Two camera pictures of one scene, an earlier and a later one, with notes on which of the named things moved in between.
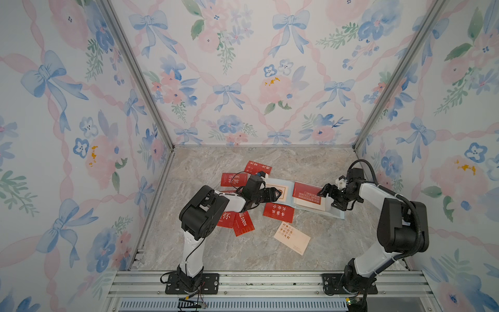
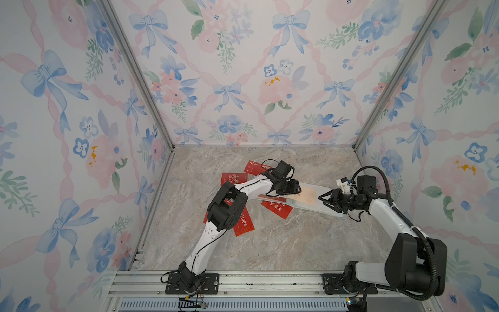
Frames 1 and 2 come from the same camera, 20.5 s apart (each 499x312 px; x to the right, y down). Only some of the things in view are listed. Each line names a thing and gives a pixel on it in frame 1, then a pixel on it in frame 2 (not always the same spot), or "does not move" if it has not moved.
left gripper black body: (258, 199) to (288, 188)
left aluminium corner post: (116, 26) does not move
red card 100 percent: (242, 223) does not move
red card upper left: (234, 179) does not move
